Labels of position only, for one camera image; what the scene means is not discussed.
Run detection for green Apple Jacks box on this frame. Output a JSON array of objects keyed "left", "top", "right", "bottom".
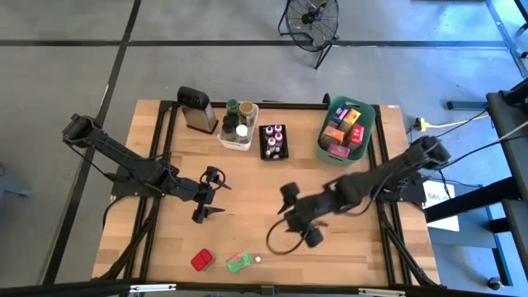
[{"left": 225, "top": 250, "right": 254, "bottom": 275}]

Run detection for white-lidded seasoning jar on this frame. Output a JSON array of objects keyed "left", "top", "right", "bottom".
[{"left": 234, "top": 123, "right": 251, "bottom": 144}]

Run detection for pink cereal box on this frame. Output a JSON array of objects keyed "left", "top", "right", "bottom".
[{"left": 328, "top": 143, "right": 351, "bottom": 160}]

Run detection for black work desk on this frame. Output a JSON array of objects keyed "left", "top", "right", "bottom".
[{"left": 423, "top": 78, "right": 528, "bottom": 288}]

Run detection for blue Frosted Flakes box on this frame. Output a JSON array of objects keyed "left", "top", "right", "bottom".
[{"left": 329, "top": 106, "right": 350, "bottom": 129}]

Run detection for small red cereal box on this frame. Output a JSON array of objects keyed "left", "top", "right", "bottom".
[{"left": 346, "top": 123, "right": 366, "bottom": 150}]

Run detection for black slotted plastic basket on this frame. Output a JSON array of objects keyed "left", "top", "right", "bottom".
[{"left": 258, "top": 123, "right": 290, "bottom": 161}]

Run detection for red flip-top container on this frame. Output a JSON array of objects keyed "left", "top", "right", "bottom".
[{"left": 190, "top": 248, "right": 216, "bottom": 272}]

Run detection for grey floor bracket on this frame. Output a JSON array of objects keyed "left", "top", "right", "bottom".
[{"left": 0, "top": 181, "right": 33, "bottom": 199}]

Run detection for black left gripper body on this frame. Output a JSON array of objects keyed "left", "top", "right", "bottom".
[{"left": 191, "top": 181, "right": 216, "bottom": 207}]

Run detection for white sign green letters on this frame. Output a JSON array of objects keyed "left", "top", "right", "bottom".
[{"left": 422, "top": 180, "right": 460, "bottom": 233}]

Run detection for black floor fan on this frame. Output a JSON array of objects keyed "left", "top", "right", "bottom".
[{"left": 276, "top": 0, "right": 341, "bottom": 70}]

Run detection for black aluminium rig frame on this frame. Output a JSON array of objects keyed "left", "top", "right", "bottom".
[{"left": 91, "top": 92, "right": 441, "bottom": 288}]

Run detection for black front crossbar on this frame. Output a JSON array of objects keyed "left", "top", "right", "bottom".
[{"left": 0, "top": 278, "right": 528, "bottom": 297}]

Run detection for teal plastic bin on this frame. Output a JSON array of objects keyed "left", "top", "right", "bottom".
[{"left": 316, "top": 95, "right": 377, "bottom": 168}]

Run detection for tan-lidded seasoning jar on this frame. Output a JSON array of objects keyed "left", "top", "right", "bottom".
[{"left": 238, "top": 101, "right": 256, "bottom": 127}]

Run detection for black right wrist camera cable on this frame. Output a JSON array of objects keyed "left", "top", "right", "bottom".
[{"left": 266, "top": 218, "right": 309, "bottom": 256}]

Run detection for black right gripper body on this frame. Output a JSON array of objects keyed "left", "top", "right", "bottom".
[{"left": 284, "top": 196, "right": 329, "bottom": 237}]

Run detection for metal box grater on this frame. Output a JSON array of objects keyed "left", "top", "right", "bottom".
[{"left": 176, "top": 85, "right": 219, "bottom": 135}]

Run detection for white plastic bin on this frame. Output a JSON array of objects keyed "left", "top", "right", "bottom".
[{"left": 217, "top": 101, "right": 260, "bottom": 152}]

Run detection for yellow Corn Pops box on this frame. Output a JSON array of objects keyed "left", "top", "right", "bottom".
[{"left": 338, "top": 107, "right": 362, "bottom": 133}]

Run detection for yellow extension cord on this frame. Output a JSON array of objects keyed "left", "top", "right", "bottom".
[{"left": 413, "top": 114, "right": 490, "bottom": 133}]

